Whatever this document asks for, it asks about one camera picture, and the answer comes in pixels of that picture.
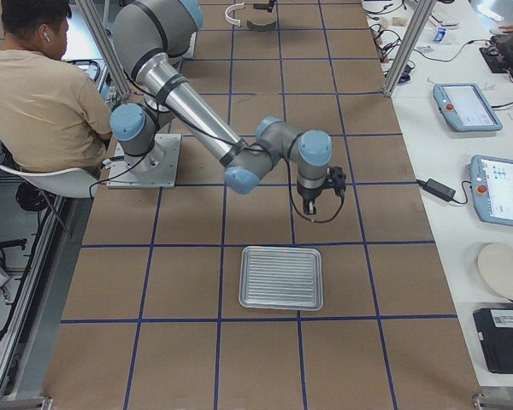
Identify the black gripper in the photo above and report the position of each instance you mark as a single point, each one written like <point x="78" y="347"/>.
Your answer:
<point x="309" y="196"/>

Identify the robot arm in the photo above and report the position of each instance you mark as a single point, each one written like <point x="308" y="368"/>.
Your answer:
<point x="147" y="34"/>

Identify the silver ribbed metal tray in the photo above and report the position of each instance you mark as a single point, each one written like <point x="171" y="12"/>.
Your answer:
<point x="287" y="278"/>

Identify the black power adapter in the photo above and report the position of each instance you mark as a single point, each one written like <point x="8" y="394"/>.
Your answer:
<point x="441" y="191"/>

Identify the upper teach pendant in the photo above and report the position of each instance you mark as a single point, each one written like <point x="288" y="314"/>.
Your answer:
<point x="465" y="109"/>

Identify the teach pendant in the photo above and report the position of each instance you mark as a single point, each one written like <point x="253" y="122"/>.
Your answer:
<point x="492" y="189"/>
<point x="465" y="109"/>

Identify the green brake shoe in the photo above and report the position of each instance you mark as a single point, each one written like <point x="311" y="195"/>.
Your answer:
<point x="261" y="27"/>

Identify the lower teach pendant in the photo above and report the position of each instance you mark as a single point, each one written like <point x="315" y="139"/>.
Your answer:
<point x="492" y="189"/>

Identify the beige round plate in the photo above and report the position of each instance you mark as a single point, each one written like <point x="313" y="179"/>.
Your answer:
<point x="495" y="264"/>

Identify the aluminium pillar right side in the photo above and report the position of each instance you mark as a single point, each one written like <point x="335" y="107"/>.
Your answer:
<point x="412" y="33"/>

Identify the black laptop with label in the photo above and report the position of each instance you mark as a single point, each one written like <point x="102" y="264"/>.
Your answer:
<point x="495" y="331"/>

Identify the white plastic chair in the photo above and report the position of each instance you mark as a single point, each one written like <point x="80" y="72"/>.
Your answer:
<point x="71" y="183"/>

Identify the seated person beige shirt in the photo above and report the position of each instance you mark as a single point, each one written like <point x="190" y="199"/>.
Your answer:
<point x="52" y="116"/>

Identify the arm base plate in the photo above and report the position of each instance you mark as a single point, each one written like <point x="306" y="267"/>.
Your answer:
<point x="157" y="169"/>

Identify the white curved plastic bracket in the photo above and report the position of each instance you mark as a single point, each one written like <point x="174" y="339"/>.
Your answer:
<point x="230" y="14"/>

